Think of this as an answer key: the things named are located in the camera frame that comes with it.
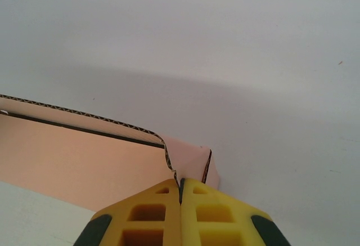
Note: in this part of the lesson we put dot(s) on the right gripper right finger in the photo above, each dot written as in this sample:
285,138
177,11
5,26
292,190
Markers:
219,198

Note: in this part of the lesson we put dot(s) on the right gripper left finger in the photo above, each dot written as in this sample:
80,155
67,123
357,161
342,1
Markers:
146,198

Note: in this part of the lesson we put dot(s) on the peach pink cloth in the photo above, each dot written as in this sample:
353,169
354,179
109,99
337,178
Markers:
70,156

